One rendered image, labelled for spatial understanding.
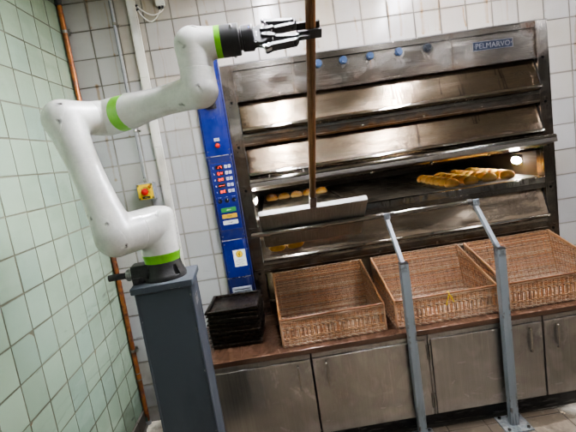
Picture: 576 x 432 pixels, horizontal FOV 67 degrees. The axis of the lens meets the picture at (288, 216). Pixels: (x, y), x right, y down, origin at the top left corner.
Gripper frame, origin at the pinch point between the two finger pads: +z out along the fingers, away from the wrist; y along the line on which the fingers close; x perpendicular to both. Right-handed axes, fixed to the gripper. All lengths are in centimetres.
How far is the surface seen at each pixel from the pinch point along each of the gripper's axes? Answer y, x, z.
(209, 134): -61, -109, -49
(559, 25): -91, -91, 163
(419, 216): -11, -154, 70
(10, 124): -27, -47, -121
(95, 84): -92, -89, -109
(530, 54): -81, -101, 146
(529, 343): 73, -149, 102
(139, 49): -103, -78, -81
